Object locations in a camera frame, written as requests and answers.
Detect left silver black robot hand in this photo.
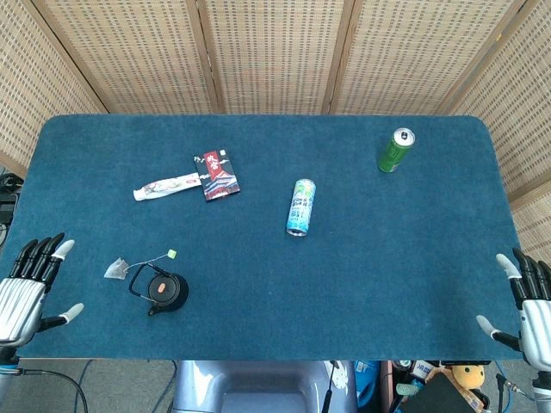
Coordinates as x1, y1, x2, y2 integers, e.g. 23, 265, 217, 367
0, 232, 85, 348

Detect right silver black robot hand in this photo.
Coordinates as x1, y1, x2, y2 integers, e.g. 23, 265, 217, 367
475, 248, 551, 372

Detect small black teapot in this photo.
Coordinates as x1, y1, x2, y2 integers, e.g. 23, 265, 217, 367
128, 262, 190, 317

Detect yellow plush toy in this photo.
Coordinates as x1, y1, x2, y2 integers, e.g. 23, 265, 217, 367
450, 364, 488, 391

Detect black electronic devices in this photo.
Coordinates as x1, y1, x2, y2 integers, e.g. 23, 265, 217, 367
0, 170, 22, 242

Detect tea bag with green tag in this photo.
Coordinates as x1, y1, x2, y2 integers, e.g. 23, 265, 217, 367
103, 248, 178, 281

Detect black flat case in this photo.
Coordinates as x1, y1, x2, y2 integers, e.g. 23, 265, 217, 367
403, 373, 477, 413

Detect blue printed package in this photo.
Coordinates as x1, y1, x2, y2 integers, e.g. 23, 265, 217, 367
354, 360, 383, 409

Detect white toothpaste tube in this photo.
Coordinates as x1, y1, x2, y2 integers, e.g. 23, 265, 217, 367
132, 171, 201, 202

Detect green drink can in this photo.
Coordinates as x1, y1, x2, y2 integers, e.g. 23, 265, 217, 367
377, 126, 417, 174

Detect black red printed box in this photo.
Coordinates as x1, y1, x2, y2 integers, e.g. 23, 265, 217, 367
192, 148, 243, 204

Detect grey robot torso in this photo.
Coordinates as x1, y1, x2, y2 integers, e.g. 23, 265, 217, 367
170, 360, 359, 413

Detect blue table cloth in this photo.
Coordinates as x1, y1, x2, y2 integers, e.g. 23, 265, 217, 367
2, 114, 524, 362

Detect light blue drink can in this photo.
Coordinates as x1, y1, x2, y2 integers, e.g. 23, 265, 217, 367
285, 178, 318, 238

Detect woven wooden folding screen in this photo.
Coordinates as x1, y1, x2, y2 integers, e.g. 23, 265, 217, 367
0, 0, 551, 262

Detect blue cable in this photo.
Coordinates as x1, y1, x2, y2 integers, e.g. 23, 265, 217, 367
492, 360, 517, 413

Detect grey cable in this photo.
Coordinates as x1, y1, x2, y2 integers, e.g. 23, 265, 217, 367
15, 367, 90, 413

